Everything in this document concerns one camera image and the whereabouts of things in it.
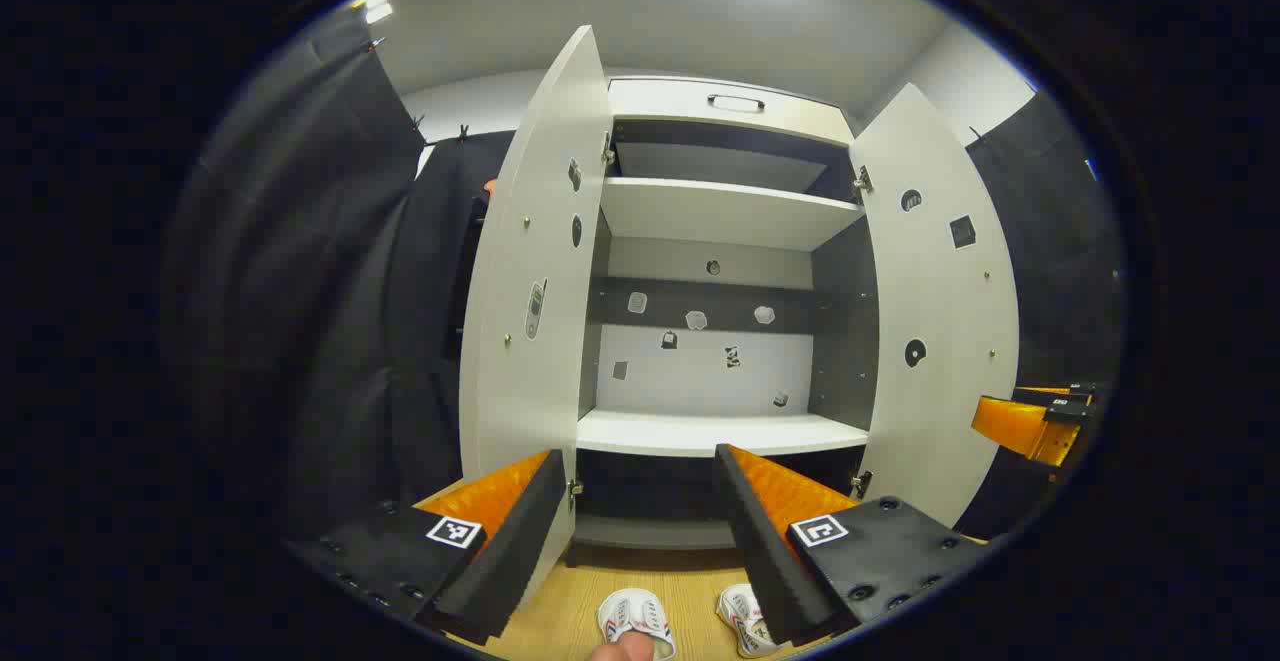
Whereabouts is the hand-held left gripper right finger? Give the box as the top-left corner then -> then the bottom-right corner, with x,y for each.
713,443 -> 991,647

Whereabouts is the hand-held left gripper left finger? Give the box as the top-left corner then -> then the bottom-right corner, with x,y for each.
285,449 -> 568,647

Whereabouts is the white shoe cabinet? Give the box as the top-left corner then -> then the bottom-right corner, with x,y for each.
458,24 -> 1021,607

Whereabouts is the white drawer front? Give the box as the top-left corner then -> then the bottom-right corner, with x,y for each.
607,76 -> 856,147

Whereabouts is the black backdrop cloth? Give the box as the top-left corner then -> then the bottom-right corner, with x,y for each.
165,6 -> 1126,542

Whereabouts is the white shoe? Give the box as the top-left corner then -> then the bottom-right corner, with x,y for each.
716,584 -> 783,658
597,589 -> 677,660

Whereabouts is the white cabinet shelf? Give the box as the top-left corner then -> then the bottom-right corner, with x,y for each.
575,408 -> 871,459
600,176 -> 866,252

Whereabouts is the white cabinet door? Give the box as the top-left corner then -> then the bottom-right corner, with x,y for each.
458,24 -> 613,607
848,83 -> 1021,532

